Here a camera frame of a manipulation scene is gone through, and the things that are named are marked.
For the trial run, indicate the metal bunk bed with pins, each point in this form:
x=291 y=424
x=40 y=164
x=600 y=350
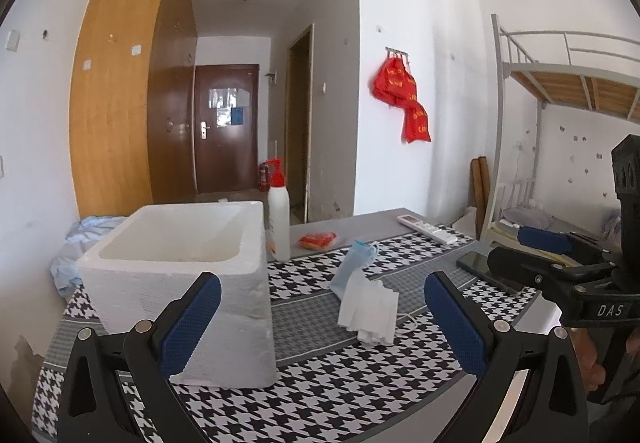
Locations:
x=550 y=80

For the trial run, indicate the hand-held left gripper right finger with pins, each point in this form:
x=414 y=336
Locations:
x=457 y=323

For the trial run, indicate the metal wall hook rack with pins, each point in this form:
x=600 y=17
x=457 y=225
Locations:
x=398 y=53

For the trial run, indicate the white pump bottle red top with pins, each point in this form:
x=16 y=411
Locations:
x=278 y=223

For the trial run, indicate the person's right hand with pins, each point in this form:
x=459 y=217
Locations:
x=595 y=363

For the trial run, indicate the white foam box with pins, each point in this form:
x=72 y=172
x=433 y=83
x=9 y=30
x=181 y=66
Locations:
x=150 y=293

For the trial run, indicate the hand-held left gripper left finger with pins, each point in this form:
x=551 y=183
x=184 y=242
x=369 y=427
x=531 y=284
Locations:
x=192 y=328

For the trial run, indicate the black smartphone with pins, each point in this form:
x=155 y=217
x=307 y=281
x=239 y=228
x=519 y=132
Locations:
x=475 y=263

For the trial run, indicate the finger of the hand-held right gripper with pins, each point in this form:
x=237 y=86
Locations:
x=515 y=268
x=542 y=238

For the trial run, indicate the white face masks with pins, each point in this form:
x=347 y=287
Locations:
x=370 y=308

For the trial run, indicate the red fire extinguisher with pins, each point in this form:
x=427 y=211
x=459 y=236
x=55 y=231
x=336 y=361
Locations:
x=263 y=180

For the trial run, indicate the light blue crumpled cloth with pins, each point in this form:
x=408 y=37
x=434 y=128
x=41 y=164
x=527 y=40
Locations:
x=67 y=268

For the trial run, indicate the red printed bag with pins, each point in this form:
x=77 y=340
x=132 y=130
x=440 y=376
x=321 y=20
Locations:
x=395 y=80
x=417 y=123

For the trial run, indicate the blue face mask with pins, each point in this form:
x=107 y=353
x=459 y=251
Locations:
x=350 y=268

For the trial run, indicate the red snack packet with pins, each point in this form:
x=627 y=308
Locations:
x=317 y=240

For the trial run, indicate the white remote control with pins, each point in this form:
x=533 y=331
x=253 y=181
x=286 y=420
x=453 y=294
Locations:
x=427 y=228

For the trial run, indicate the bedding pile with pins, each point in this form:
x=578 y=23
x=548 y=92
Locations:
x=525 y=215

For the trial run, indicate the dark brown door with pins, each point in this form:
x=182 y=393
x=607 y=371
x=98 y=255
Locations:
x=220 y=158

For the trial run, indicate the wooden wardrobe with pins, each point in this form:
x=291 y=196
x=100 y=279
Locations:
x=115 y=98

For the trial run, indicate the papers on door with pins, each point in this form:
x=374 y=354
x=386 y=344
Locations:
x=227 y=105

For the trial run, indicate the houndstooth table cloth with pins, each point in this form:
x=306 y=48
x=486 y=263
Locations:
x=320 y=398

